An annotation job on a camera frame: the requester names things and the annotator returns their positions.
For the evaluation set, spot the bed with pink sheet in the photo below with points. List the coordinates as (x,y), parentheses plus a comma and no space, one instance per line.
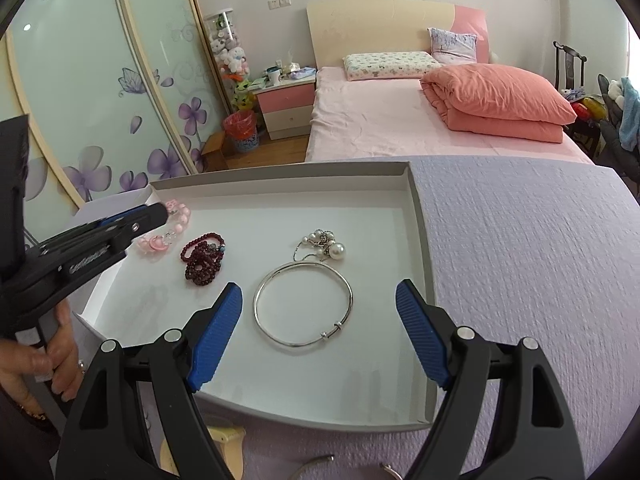
(380,120)

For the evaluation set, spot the grey cardboard tray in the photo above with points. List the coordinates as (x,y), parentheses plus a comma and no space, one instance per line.
(280,200)

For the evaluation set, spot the clear tube of plush toys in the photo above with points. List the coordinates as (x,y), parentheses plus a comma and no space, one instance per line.
(230,55)

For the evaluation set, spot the red mesh waste basket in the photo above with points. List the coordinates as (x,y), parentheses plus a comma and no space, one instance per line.
(241,132)

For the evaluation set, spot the lilac printed pillow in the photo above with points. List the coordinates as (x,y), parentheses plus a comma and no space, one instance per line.
(452,45)

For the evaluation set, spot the person's left hand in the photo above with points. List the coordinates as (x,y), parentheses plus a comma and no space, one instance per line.
(67,360)

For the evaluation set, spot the beige and pink headboard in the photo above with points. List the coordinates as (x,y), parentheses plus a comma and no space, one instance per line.
(375,25)

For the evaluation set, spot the small cardboard box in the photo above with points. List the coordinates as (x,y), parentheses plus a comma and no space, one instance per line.
(214,147)

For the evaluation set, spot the thin silver bangle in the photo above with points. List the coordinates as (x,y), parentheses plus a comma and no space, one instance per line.
(331,333)

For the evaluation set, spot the blue patterned cloth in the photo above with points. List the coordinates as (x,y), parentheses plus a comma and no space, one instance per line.
(302,73)

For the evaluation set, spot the light blue garment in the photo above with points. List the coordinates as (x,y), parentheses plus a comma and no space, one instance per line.
(631,115)

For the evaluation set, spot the white wall switch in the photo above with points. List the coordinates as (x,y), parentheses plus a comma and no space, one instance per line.
(279,3)

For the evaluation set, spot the floral sliding door wardrobe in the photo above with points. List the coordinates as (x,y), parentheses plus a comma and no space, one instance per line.
(90,85)

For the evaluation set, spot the colourful clothes pile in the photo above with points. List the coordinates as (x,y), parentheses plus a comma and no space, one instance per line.
(585,107)

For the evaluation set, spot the pink and white nightstand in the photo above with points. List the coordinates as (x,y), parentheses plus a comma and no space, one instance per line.
(287,110)

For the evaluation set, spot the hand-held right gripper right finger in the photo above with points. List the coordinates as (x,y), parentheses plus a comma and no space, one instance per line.
(420,330)

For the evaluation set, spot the folded orange quilt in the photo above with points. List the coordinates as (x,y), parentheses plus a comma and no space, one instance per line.
(495,100)

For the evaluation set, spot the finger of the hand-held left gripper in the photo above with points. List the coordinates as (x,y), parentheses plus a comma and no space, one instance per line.
(120,216)
(135,225)

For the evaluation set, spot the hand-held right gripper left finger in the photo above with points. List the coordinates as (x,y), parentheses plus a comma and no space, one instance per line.
(215,335)

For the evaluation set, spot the dark padded chair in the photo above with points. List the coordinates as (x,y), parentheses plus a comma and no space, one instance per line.
(612,135)

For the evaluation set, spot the white mug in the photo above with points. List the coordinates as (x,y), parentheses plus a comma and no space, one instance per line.
(273,76)

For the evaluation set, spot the patterned white pillow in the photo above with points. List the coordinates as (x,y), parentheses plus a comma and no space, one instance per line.
(390,66)

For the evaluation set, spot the person's left forearm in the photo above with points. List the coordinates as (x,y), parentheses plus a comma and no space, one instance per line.
(20,445)

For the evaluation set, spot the dark wooden chair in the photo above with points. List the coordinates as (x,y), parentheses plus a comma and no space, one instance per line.
(570,67)

